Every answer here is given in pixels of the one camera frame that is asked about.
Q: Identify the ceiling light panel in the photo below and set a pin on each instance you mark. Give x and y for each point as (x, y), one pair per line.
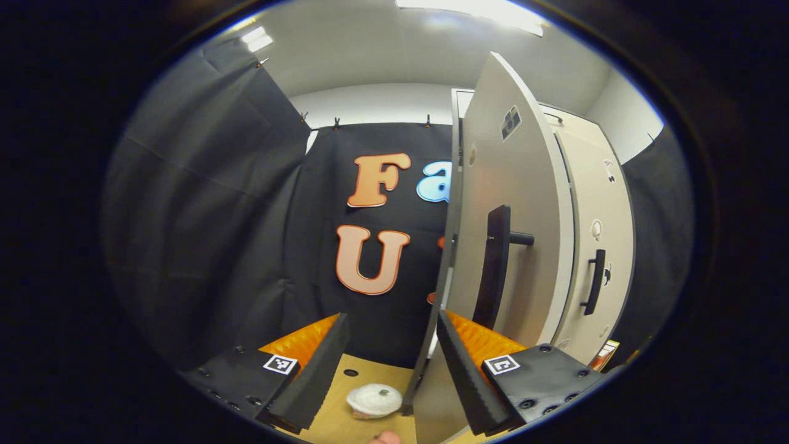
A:
(257, 39)
(474, 12)

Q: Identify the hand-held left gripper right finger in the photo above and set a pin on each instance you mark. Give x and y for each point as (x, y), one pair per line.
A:
(462, 376)

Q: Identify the white shoe cabinet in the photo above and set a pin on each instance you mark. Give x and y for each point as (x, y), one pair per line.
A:
(447, 290)

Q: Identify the small white round pot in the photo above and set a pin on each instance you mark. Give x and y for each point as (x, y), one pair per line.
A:
(374, 401)

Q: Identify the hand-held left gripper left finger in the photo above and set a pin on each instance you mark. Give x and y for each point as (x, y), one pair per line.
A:
(314, 376)

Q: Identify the white and orange book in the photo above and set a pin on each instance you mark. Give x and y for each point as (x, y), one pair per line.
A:
(606, 354)

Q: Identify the white shoe cabinet door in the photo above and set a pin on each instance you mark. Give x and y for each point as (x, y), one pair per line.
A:
(616, 246)
(524, 185)

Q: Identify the black backdrop cloth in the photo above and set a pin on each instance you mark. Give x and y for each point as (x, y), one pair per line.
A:
(216, 216)

